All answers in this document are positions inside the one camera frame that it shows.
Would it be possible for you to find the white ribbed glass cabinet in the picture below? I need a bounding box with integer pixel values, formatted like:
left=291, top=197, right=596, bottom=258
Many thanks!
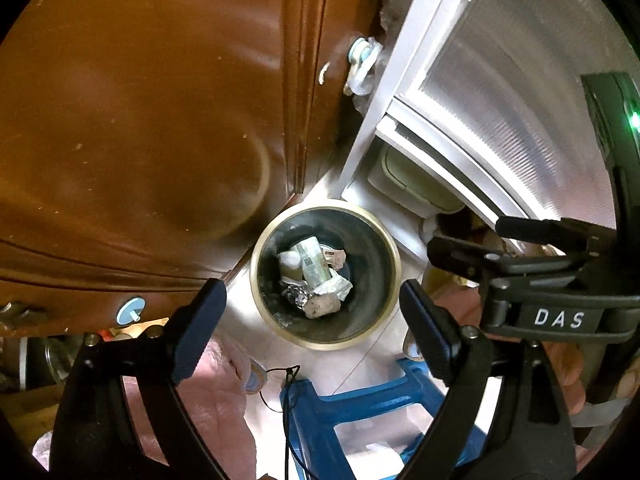
left=340, top=0, right=640, bottom=241

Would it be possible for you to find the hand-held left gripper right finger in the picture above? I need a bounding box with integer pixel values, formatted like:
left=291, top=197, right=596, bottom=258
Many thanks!
left=399, top=280, right=581, bottom=480

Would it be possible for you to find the light blue cabinet knob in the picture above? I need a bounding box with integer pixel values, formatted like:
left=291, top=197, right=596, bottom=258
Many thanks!
left=345, top=37, right=383, bottom=96
left=116, top=297, right=147, bottom=325

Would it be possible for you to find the thin black cord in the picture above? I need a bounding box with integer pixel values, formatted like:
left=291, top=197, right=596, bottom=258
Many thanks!
left=257, top=365, right=303, bottom=480

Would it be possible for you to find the white plastic container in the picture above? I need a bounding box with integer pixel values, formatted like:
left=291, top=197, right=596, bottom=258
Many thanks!
left=367, top=147, right=466, bottom=216

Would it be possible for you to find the person's right hand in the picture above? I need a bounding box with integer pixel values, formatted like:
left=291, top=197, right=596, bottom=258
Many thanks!
left=540, top=340, right=588, bottom=416

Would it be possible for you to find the light blue slipper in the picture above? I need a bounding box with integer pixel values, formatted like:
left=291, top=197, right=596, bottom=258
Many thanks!
left=402, top=332, right=426, bottom=363
left=242, top=357, right=266, bottom=395

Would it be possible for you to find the blue plastic stool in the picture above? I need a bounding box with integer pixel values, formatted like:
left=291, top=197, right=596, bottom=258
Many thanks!
left=280, top=355, right=491, bottom=480

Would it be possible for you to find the brown wooden cabinet door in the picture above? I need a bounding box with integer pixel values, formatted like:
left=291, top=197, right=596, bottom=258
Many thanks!
left=0, top=0, right=386, bottom=346

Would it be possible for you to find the round dark trash bin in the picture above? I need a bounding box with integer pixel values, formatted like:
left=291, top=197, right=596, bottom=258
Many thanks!
left=249, top=199, right=401, bottom=347

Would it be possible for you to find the person's left pink trouser leg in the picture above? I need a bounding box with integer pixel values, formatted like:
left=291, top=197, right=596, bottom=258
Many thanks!
left=32, top=335, right=261, bottom=480

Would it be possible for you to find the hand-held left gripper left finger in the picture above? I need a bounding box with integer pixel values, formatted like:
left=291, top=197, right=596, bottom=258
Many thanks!
left=50, top=277, right=228, bottom=480

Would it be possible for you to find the brass cabinet handle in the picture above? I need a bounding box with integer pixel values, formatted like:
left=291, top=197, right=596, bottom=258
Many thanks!
left=0, top=302, right=48, bottom=331

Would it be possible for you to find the glass jar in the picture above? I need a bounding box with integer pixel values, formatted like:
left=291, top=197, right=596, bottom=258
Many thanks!
left=20, top=335, right=76, bottom=391

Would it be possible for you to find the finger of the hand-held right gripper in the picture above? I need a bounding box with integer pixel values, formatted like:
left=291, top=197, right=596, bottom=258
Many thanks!
left=427, top=236, right=566, bottom=286
left=495, top=216, right=616, bottom=256

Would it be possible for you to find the green tissue pack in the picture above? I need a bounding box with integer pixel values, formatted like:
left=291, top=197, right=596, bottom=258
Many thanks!
left=292, top=236, right=333, bottom=291

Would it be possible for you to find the foil wrapper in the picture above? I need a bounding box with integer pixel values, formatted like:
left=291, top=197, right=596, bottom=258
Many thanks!
left=282, top=285, right=311, bottom=311

